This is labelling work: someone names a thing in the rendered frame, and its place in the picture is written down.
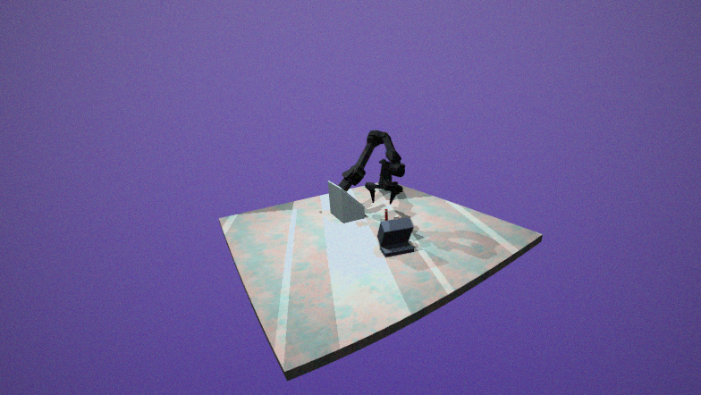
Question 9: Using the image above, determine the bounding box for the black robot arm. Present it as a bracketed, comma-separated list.
[337, 130, 406, 193]

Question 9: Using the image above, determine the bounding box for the grey sloped panel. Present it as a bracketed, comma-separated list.
[377, 218, 414, 257]

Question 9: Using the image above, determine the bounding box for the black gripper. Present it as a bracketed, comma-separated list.
[365, 173, 402, 205]

